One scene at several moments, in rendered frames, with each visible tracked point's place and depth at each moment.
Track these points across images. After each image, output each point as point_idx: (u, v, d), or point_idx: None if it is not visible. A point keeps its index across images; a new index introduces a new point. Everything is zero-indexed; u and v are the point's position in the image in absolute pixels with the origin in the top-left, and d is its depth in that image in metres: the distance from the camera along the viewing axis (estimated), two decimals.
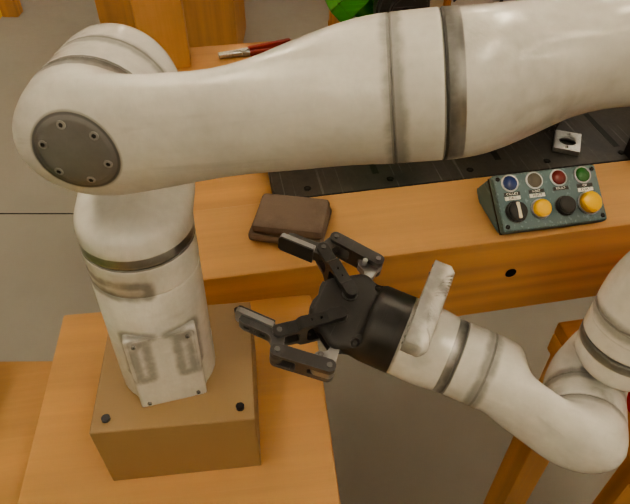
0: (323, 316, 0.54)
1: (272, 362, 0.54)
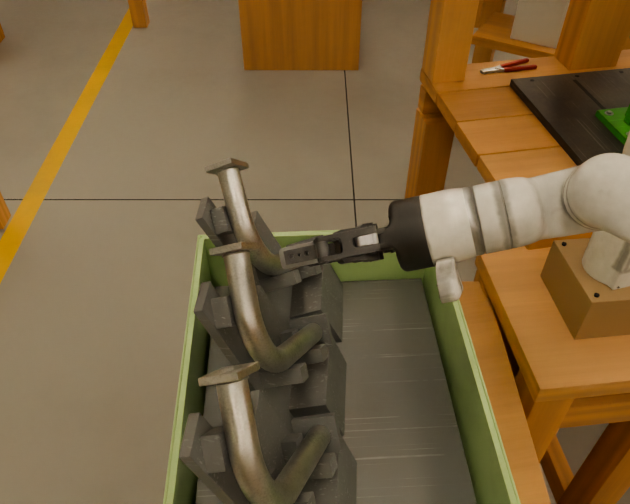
0: None
1: None
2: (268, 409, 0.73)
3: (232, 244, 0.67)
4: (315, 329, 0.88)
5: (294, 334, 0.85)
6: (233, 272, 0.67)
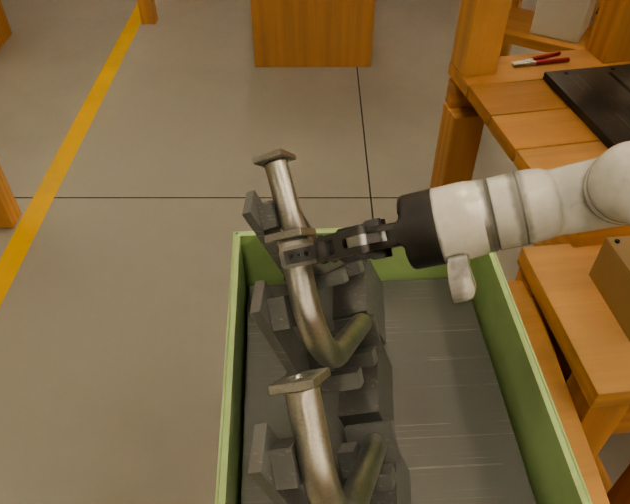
0: None
1: None
2: (325, 417, 0.68)
3: (289, 230, 0.61)
4: (365, 320, 0.82)
5: (344, 326, 0.79)
6: None
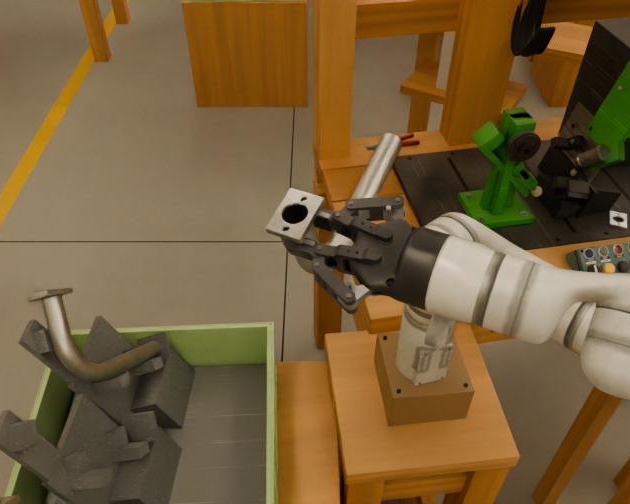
0: None
1: (353, 203, 0.62)
2: None
3: (291, 227, 0.59)
4: (393, 153, 0.79)
5: (367, 168, 0.78)
6: None
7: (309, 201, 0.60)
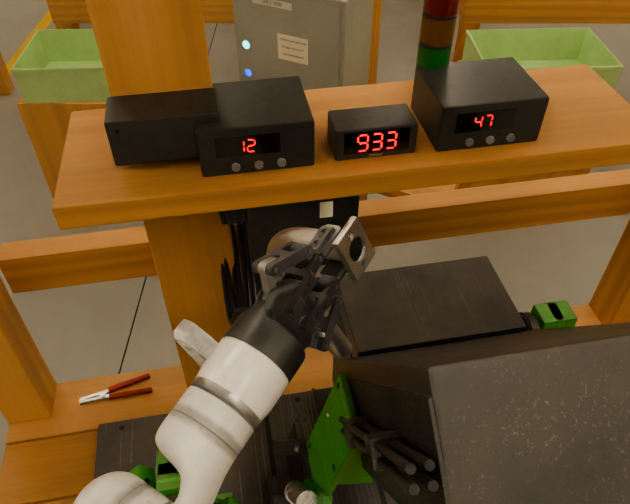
0: None
1: (336, 303, 0.63)
2: None
3: (348, 241, 0.60)
4: (334, 348, 0.81)
5: None
6: None
7: (360, 266, 0.62)
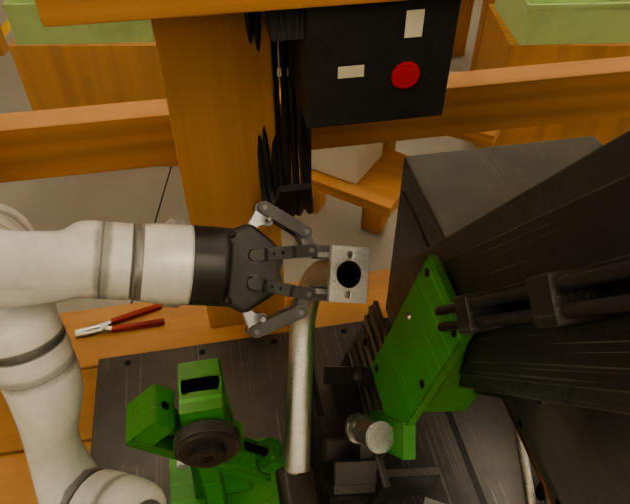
0: None
1: (299, 317, 0.59)
2: None
3: (345, 256, 0.58)
4: (289, 450, 0.69)
5: (309, 419, 0.70)
6: None
7: (341, 292, 0.58)
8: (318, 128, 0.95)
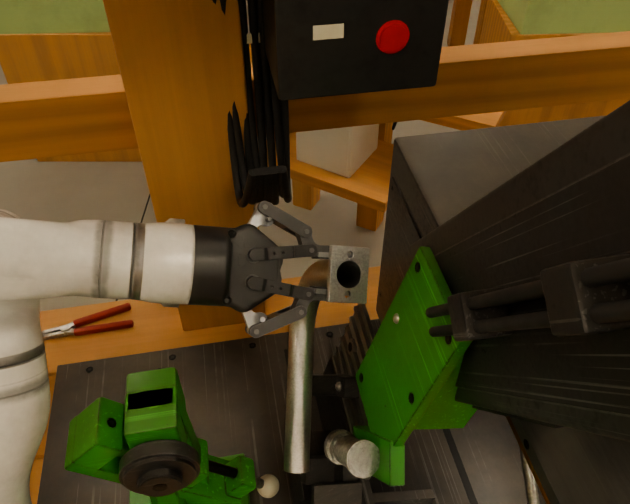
0: None
1: (299, 317, 0.59)
2: None
3: (345, 256, 0.58)
4: (288, 450, 0.69)
5: (309, 419, 0.70)
6: None
7: (341, 292, 0.58)
8: (299, 108, 0.85)
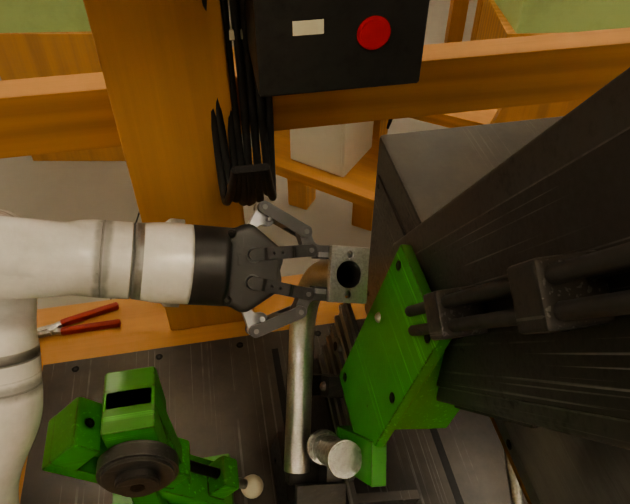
0: None
1: (299, 317, 0.59)
2: None
3: (345, 256, 0.58)
4: (288, 451, 0.69)
5: (309, 420, 0.70)
6: None
7: (341, 292, 0.58)
8: (285, 105, 0.84)
